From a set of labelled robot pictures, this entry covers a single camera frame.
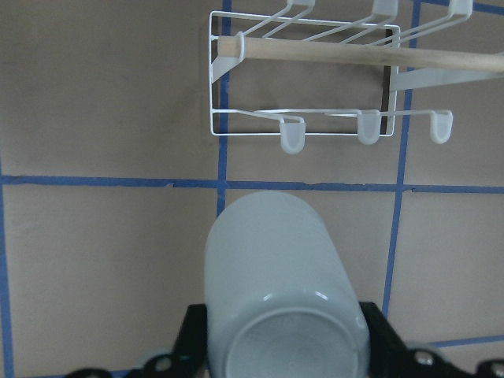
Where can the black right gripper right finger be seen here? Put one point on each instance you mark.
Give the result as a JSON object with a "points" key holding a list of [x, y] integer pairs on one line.
{"points": [[390, 356]]}

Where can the white wire cup rack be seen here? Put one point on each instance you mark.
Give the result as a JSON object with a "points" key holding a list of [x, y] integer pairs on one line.
{"points": [[293, 76]]}

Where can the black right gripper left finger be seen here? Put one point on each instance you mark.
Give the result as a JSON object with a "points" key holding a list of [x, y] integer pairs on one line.
{"points": [[187, 355]]}

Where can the white translucent plastic cup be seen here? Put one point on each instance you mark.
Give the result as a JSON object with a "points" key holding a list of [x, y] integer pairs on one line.
{"points": [[279, 301]]}

